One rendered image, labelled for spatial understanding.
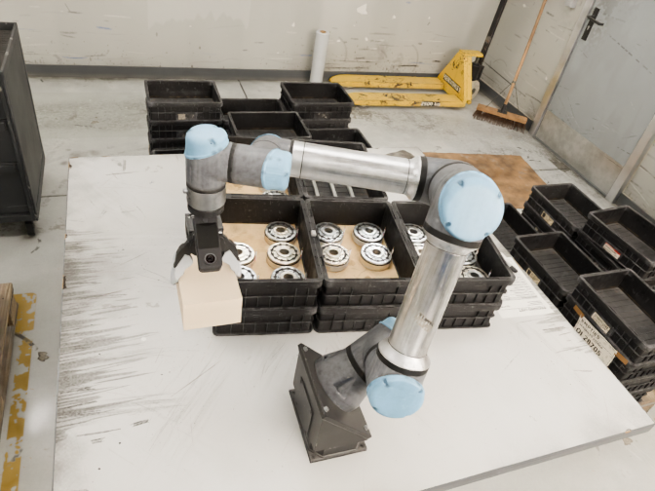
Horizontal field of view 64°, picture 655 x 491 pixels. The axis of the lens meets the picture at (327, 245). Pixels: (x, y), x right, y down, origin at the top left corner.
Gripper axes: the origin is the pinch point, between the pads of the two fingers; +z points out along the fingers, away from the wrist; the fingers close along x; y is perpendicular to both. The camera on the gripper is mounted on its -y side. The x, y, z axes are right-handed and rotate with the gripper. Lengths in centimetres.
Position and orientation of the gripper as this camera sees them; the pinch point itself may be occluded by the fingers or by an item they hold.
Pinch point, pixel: (207, 283)
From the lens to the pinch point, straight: 117.4
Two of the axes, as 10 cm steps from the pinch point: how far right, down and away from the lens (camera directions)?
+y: -3.2, -6.4, 7.0
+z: -1.5, 7.7, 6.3
